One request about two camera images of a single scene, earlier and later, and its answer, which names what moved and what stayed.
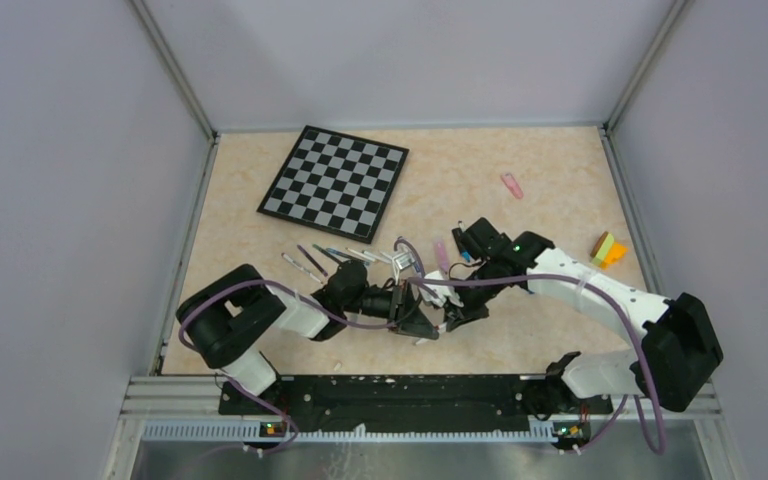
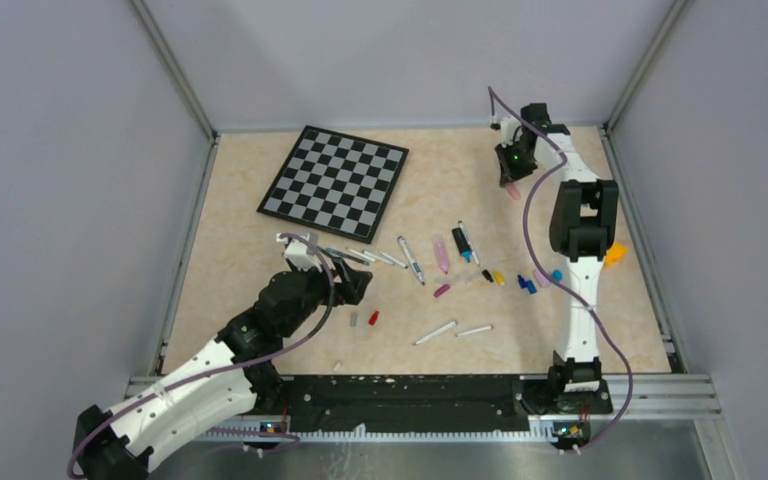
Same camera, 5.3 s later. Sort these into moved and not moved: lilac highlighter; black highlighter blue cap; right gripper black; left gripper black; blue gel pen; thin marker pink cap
Moved: left gripper black; right gripper black
Not moved: lilac highlighter; black highlighter blue cap; thin marker pink cap; blue gel pen
